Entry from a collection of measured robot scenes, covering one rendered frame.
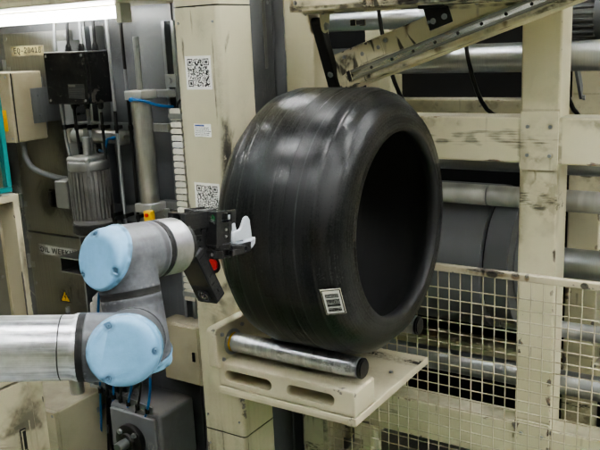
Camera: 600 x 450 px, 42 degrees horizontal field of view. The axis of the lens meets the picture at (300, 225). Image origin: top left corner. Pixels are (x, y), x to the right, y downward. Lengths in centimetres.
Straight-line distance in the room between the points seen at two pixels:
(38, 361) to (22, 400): 91
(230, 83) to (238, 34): 11
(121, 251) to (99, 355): 18
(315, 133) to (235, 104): 34
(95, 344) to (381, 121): 81
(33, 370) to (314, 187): 66
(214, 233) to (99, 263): 23
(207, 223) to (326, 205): 26
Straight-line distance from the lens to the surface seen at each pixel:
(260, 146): 158
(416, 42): 198
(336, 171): 149
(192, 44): 184
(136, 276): 116
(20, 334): 106
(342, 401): 168
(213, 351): 182
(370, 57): 203
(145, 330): 102
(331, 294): 151
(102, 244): 116
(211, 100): 182
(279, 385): 176
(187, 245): 124
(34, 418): 201
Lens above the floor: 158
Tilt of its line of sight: 13 degrees down
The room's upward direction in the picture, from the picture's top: 3 degrees counter-clockwise
